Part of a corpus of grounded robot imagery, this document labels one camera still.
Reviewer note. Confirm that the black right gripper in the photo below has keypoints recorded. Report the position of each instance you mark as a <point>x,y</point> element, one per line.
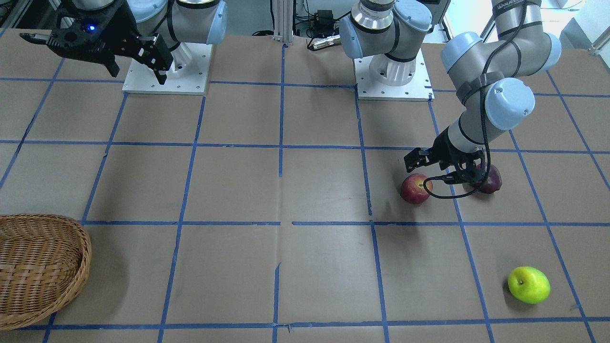
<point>125,29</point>

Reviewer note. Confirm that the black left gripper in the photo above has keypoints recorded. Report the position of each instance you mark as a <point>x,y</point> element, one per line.
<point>445,146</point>

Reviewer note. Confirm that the dark red apple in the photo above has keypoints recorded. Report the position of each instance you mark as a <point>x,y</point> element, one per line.
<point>492,184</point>

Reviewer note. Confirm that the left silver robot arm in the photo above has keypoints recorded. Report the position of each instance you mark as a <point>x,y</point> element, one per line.
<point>486,76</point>

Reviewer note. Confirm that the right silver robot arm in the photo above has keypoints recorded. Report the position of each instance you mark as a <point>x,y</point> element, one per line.
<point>147,31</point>

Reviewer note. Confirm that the woven wicker basket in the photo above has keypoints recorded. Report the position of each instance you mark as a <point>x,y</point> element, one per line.
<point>45,262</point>

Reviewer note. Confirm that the green apple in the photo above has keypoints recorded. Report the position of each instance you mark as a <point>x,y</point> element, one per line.
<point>529,285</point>

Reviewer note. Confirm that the silver metal connector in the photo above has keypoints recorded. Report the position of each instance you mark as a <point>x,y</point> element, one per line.
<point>324,43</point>

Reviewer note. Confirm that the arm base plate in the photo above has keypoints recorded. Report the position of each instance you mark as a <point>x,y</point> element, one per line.
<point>381,79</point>
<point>188,74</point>

